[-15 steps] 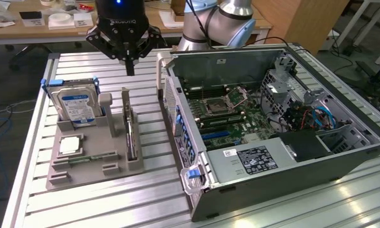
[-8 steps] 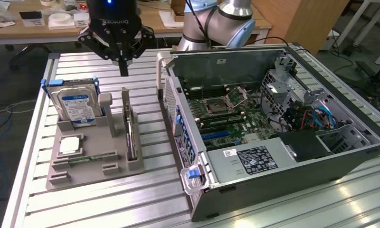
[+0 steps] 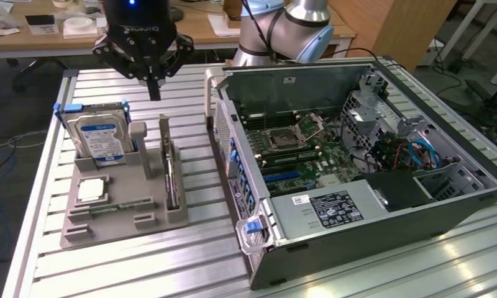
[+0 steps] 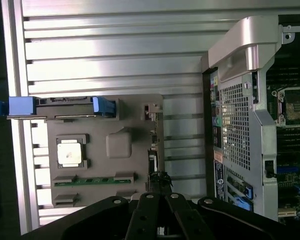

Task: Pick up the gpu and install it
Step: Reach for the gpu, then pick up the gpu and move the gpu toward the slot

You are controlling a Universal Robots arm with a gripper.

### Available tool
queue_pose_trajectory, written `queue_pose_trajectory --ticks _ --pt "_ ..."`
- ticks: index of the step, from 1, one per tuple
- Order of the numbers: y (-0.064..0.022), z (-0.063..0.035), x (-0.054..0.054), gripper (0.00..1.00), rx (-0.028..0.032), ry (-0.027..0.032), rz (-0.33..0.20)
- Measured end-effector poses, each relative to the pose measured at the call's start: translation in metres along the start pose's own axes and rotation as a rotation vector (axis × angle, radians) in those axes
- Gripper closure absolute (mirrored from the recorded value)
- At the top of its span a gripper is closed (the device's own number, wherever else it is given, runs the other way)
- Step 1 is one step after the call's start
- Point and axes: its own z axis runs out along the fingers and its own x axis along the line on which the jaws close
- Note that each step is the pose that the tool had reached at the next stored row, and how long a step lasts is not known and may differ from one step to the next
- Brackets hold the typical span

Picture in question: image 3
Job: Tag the labelled RAM stick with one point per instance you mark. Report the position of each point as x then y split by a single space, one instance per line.
290 156

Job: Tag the graphics card with metal bracket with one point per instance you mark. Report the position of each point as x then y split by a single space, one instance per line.
173 174

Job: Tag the black equipment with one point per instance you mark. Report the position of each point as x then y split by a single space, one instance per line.
494 102

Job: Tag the metal CPU socket cover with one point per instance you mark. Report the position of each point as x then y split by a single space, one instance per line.
313 124

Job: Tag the blue expansion slot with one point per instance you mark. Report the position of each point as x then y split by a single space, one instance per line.
279 177

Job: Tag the white paper stack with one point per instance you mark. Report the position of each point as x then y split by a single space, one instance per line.
225 28

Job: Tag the black chair base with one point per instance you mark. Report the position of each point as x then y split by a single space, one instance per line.
28 69

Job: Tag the grey latch with blue tab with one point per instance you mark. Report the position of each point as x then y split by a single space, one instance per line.
242 242

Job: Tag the wooden desk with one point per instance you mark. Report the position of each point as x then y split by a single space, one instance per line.
24 43

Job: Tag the wooden cabinet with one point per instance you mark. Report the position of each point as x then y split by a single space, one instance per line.
398 31

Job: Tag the flat white box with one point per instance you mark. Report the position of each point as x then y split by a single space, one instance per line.
80 34

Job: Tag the black and white sign box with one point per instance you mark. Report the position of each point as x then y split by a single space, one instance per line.
42 29

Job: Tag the CPU socket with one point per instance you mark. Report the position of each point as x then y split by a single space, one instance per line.
285 139

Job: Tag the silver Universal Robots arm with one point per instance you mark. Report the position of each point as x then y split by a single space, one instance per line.
282 34

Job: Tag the blue retention clip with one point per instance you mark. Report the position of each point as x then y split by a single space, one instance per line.
249 193
245 181
234 152
241 169

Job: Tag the grey printed parts rack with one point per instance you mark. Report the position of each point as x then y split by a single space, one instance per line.
120 226

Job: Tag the white table frame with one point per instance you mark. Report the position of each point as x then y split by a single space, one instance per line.
485 31

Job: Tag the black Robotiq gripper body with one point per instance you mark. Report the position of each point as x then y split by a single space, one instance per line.
140 31

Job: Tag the clear plastic bag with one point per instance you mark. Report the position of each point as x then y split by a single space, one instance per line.
0 18

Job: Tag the black plastic shroud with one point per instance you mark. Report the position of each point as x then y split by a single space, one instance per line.
398 192

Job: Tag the grey power supply unit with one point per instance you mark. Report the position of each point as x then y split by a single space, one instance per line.
290 217

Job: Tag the open black PC case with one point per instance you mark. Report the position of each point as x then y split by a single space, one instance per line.
357 257

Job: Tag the green motherboard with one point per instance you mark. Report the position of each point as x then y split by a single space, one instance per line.
327 164

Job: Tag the small white labelled box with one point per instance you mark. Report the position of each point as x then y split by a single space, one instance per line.
102 29

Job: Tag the white paper card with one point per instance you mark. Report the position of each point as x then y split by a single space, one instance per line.
4 32

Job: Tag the black lamp base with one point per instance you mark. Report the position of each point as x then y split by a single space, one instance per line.
178 15

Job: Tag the silver CPU chip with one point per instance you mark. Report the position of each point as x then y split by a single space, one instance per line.
92 190

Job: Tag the perforated metal disk bay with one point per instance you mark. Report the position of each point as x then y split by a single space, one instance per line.
365 115

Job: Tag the green RAM stick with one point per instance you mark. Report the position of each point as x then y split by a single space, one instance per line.
108 208

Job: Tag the hard disk in blue carrier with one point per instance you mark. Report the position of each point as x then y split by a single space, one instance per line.
95 136

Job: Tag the beige tape roll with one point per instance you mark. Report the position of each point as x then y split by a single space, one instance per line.
58 3

